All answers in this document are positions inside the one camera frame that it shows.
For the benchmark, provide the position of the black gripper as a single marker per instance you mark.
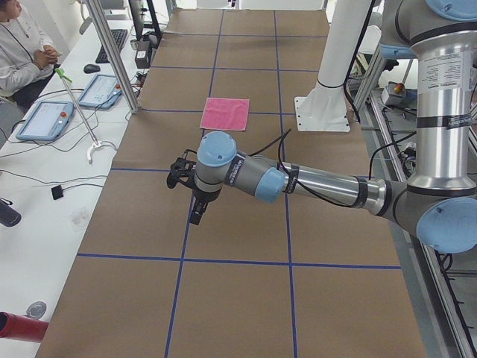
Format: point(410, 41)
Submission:
point(206, 196)

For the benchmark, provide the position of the pink towel with grey edging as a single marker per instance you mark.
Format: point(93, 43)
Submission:
point(225, 114)

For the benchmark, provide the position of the small black square device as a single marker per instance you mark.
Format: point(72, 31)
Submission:
point(57, 192)

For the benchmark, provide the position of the far blue teach pendant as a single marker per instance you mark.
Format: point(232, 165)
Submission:
point(101, 93)

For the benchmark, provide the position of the blue teach pendant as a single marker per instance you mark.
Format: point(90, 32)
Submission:
point(101, 93)
point(47, 121)

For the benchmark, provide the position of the black power adapter box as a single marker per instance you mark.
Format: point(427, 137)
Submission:
point(143, 54)

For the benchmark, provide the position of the near blue teach pendant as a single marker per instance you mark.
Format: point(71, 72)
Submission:
point(47, 121)

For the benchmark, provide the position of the black computer mouse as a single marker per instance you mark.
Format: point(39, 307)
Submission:
point(91, 68)

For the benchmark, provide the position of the black cylinder object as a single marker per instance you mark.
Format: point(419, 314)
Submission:
point(9, 217)

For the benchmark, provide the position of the computer monitor stand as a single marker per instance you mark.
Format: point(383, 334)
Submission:
point(144, 19)

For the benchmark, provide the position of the round metal desk grommet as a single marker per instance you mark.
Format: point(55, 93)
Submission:
point(36, 310)

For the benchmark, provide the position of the reacher grabber stick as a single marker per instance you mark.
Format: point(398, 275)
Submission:
point(96, 143)

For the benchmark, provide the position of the red cylinder object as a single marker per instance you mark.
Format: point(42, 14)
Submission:
point(22, 328)

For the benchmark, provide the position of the emergency stop button box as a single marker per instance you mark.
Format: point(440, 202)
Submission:
point(393, 94)

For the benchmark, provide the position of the person in white sweater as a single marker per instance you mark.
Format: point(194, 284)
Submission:
point(28, 55)

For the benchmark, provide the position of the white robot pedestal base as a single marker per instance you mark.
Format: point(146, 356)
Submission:
point(324, 109)

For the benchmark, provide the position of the aluminium frame post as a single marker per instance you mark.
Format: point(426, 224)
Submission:
point(105, 36)

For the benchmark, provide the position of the aluminium table frame rail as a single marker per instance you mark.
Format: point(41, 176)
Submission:
point(442, 287)

